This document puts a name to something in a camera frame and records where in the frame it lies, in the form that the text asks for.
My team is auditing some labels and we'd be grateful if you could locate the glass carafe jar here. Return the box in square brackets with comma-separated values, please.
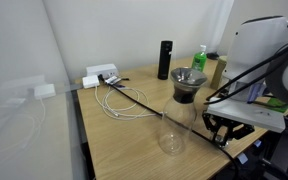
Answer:
[157, 66, 208, 157]

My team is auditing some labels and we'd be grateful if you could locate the white power adapter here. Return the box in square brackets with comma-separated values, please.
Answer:
[81, 74, 101, 90]

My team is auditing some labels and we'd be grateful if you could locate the black thermos flask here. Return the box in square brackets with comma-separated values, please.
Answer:
[156, 39, 175, 81]

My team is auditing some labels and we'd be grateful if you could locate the round metal lid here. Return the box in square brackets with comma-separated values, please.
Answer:
[215, 141, 231, 150]

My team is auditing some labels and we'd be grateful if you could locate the coiled white cable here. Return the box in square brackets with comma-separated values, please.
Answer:
[94, 84, 159, 121]

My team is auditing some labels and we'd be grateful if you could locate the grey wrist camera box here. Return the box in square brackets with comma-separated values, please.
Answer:
[231, 81, 269, 103]

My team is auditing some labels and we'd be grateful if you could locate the thick black cable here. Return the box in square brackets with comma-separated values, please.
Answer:
[97, 74, 240, 180]

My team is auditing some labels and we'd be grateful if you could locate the white power box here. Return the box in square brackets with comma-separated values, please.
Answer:
[85, 62, 120, 80]

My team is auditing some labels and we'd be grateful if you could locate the small white connector plug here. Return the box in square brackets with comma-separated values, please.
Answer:
[104, 75, 123, 86]

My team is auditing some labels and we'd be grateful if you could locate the white wrist mount plate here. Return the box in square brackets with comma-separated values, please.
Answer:
[206, 97, 287, 134]

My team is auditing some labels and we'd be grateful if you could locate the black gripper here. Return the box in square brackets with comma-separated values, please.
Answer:
[201, 111, 256, 150]

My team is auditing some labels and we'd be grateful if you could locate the small black object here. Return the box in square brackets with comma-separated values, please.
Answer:
[206, 51, 220, 61]

